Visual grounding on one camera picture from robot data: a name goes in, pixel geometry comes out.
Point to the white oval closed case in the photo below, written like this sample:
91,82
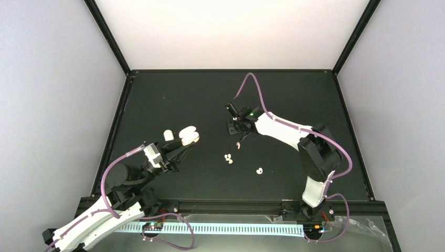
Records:
168,135

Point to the black left frame post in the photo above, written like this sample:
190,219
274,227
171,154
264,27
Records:
107,33

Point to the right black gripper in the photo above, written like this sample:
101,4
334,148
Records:
232,131

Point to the black frame post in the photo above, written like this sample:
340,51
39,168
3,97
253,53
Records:
355,35
107,33

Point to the right circuit board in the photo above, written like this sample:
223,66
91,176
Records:
316,229

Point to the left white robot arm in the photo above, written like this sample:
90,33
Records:
125,195

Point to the circuit board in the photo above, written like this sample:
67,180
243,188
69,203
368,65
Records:
152,227
316,229

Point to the black front rail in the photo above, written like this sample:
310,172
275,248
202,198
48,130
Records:
286,208

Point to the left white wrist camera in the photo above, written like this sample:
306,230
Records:
153,155

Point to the white square charging case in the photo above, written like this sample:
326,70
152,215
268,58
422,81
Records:
189,135

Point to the black right frame post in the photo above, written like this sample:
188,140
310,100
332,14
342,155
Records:
355,35

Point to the white slotted cable duct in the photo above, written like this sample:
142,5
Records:
292,230

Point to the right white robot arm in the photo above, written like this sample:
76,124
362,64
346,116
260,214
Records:
319,157

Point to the left circuit board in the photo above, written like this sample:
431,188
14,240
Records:
152,227

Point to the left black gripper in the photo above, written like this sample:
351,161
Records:
172,155

